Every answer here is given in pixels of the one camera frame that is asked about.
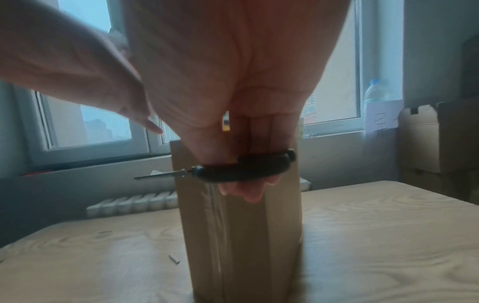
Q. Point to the clear plastic water bottle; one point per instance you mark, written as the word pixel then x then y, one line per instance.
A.
pixel 377 91

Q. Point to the white paper sheet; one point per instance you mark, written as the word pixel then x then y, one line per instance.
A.
pixel 383 117

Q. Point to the tall brown cardboard box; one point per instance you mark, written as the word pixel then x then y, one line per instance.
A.
pixel 239 242

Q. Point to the white window frame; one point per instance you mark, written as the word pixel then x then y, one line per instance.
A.
pixel 97 149

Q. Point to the person's right hand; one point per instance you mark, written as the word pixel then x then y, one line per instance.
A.
pixel 232 68

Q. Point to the open brown cardboard box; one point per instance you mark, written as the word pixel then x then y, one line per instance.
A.
pixel 441 142

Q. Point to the white radiator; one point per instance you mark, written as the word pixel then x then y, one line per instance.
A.
pixel 131 204

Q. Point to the person's left hand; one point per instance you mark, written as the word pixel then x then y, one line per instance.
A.
pixel 67 56

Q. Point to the small scrap of tape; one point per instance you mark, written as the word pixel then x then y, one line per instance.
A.
pixel 174 259

